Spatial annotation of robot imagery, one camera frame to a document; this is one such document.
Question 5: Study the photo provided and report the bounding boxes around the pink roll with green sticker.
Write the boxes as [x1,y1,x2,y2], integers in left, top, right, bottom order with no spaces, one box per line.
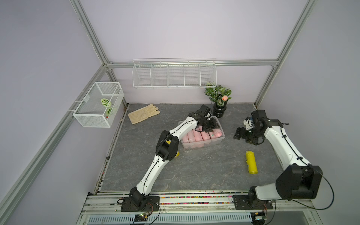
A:
[193,127,203,142]

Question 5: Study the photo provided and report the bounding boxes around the clear plastic storage box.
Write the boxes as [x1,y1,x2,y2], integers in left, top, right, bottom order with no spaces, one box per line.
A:
[181,116,225,149]

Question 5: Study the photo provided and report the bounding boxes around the yellow trash bag roll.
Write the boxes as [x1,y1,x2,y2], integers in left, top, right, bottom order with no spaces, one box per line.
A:
[246,151,258,174]
[166,139,179,160]

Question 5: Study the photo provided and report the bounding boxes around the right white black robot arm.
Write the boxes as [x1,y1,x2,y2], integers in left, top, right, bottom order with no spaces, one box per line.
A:
[234,110,327,208]

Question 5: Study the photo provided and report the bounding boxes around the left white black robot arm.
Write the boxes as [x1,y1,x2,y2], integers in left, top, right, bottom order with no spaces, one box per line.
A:
[128,105,218,210]

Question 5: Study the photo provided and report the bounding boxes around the potted plant black pot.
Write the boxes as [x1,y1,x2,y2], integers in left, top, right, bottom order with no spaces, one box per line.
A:
[204,82,232,118]

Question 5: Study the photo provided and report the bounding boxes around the beige work glove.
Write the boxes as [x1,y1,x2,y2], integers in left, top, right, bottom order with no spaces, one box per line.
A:
[128,104,160,124]

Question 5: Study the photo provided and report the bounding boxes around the white ventilation grille strip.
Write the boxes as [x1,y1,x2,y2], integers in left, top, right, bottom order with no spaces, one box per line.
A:
[83,212,252,225]

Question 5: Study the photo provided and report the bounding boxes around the white mesh basket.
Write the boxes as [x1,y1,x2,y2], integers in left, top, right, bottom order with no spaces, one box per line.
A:
[73,82,124,128]

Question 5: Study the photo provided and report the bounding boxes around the white wire wall shelf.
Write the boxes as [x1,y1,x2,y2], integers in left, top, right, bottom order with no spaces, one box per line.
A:
[132,58,217,88]

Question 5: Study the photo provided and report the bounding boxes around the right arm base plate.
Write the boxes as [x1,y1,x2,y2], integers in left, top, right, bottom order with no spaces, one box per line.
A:
[232,195,273,211]

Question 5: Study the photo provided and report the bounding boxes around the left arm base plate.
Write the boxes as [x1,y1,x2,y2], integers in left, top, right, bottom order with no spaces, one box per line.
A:
[121,196,160,212]

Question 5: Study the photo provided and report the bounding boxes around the aluminium frame rails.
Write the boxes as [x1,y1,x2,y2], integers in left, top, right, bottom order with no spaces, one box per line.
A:
[1,1,316,225]

